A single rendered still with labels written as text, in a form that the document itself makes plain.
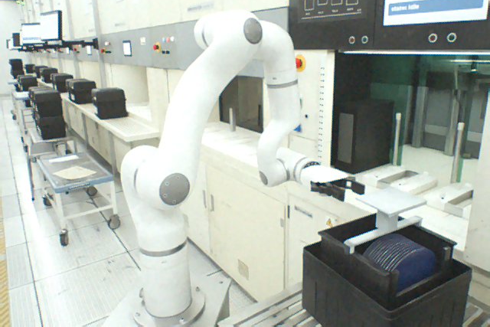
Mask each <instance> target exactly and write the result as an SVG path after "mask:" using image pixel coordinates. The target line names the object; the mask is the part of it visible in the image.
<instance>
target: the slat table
mask: <svg viewBox="0 0 490 327"><path fill-rule="evenodd" d="M300 300H302V281H301V282H299V283H297V284H295V285H293V286H291V287H289V288H286V289H284V290H282V291H280V292H278V293H276V294H274V295H272V296H270V297H268V298H266V299H263V300H261V301H260V302H259V303H257V304H255V305H253V306H251V307H249V308H247V309H245V310H242V311H240V312H238V313H236V314H234V315H232V316H230V317H228V318H226V319H224V320H222V321H220V322H217V323H216V324H217V327H253V326H254V325H256V324H258V323H260V322H262V321H263V320H266V319H268V318H270V317H272V316H273V317H274V318H273V319H271V320H269V321H268V322H264V323H263V324H261V325H259V326H257V327H273V326H275V325H277V324H279V323H280V324H281V325H280V326H278V327H315V326H317V325H318V324H319V323H318V322H317V321H316V320H315V319H311V320H309V321H308V322H306V323H304V324H303V325H301V326H298V324H299V323H300V322H303V321H304V320H306V319H308V318H309V317H311V316H310V315H309V314H308V313H307V312H306V311H305V312H304V313H302V314H300V315H298V316H296V317H295V318H293V319H290V317H292V316H294V315H295V314H297V313H299V312H301V311H302V310H304V309H303V308H302V304H299V305H297V306H295V307H293V308H292V309H290V310H287V311H285V312H284V313H282V312H281V311H283V310H284V309H287V308H289V307H290V306H293V305H295V304H296V303H298V302H299V301H300ZM472 316H476V318H475V319H474V320H473V321H472V322H471V323H470V324H469V325H467V326H466V327H481V326H482V325H483V324H484V323H485V322H487V323H489V325H488V326H487V327H490V306H488V305H486V304H484V303H483V302H480V301H478V300H477V299H475V298H473V297H471V296H469V295H468V298H467V303H466V308H465V316H464V321H463V324H464V323H465V322H466V321H467V320H468V319H470V318H471V317H472Z"/></svg>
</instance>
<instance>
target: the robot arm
mask: <svg viewBox="0 0 490 327"><path fill-rule="evenodd" d="M194 39H195V41H196V43H197V45H198V46H199V47H200V48H202V49H204V50H205V52H204V53H203V54H201V55H200V56H199V57H198V59H197V60H196V61H195V62H194V63H193V64H192V65H191V66H190V67H189V68H188V69H187V70H186V71H185V73H184V75H183V76H182V78H181V79H180V81H179V83H178V85H177V87H176V89H175V92H174V93H173V95H172V98H171V100H170V103H169V106H168V110H167V113H166V117H165V126H164V131H163V135H162V140H161V143H159V146H158V148H154V147H151V146H140V147H137V148H135V149H132V150H131V151H129V152H128V153H127V154H126V156H125V157H124V159H123V161H122V167H121V181H122V189H123V193H124V195H125V199H126V203H127V205H128V208H129V213H130V215H132V219H133V221H134V224H135V226H136V233H137V241H138V247H139V261H140V267H141V274H142V287H140V290H139V295H138V296H137V297H136V299H135V300H134V302H133V304H132V318H133V320H134V321H135V323H136V325H138V326H140V327H184V326H186V325H188V324H189V323H191V322H193V321H194V320H195V319H197V318H198V316H199V315H200V314H201V313H202V312H203V310H204V305H205V296H204V292H203V290H202V289H201V288H200V287H199V286H196V285H195V284H193V283H191V282H190V271H189V261H188V240H187V231H186V224H185V219H184V217H183V214H182V212H181V211H180V209H179V206H180V205H181V204H184V203H185V202H186V201H187V200H188V198H189V197H190V195H191V193H192V191H193V189H194V184H195V182H196V178H197V173H198V163H199V158H200V151H201V140H202V136H203V132H204V130H205V127H206V125H207V121H208V118H209V116H210V114H211V112H212V110H213V108H214V106H215V104H216V102H217V99H218V97H219V96H220V94H221V92H222V90H223V89H225V87H226V86H227V85H228V84H229V82H230V81H231V80H232V79H233V78H234V77H235V76H236V75H237V74H238V73H239V72H240V71H242V69H244V68H245V67H246V66H247V65H248V64H249V63H250V62H251V61H252V59H257V60H261V61H262V63H263V71H264V76H265V81H266V86H267V91H268V96H269V105H270V110H271V116H272V118H271V120H270V122H269V125H268V126H267V128H266V129H264V131H263V133H262V135H261V137H260V139H259V142H258V145H257V149H256V160H257V166H258V171H259V175H260V180H261V182H262V183H263V184H264V186H265V187H268V188H273V187H276V186H278V185H279V184H281V183H283V182H285V181H296V182H298V183H299V184H301V185H302V186H304V187H305V188H307V189H308V190H310V191H311V192H313V193H314V194H316V195H318V196H320V197H325V196H332V197H333V198H336V199H338V200H339V201H344V200H345V191H346V190H347V189H349V190H352V192H354V193H355V194H357V195H364V191H365V184H362V183H360V182H359V181H356V177H352V176H347V175H346V174H345V173H344V172H340V171H338V170H335V169H333V168H329V167H325V166H321V164H320V163H319V161H318V160H316V159H314V158H311V157H308V156H307V155H303V154H300V153H298V152H295V151H293V150H291V149H287V148H279V145H280V143H281V142H282V140H283V139H284V138H285V137H287V136H288V135H289V134H290V133H291V132H292V131H293V130H294V129H295V128H297V127H298V126H299V124H300V122H301V118H302V115H301V107H300V99H299V85H298V78H297V71H296V58H295V51H294V47H293V42H292V39H291V37H290V35H289V33H288V32H287V31H285V30H284V29H282V28H281V27H280V26H278V25H275V24H273V23H270V22H268V21H259V19H258V18H257V17H256V16H255V15H254V14H252V13H251V11H247V10H242V9H235V10H229V11H224V12H218V13H213V14H209V15H205V16H204V17H203V18H201V19H200V20H198V21H197V23H196V25H195V26H194ZM278 148H279V149H278ZM347 181H350V182H351V187H350V185H346V184H347Z"/></svg>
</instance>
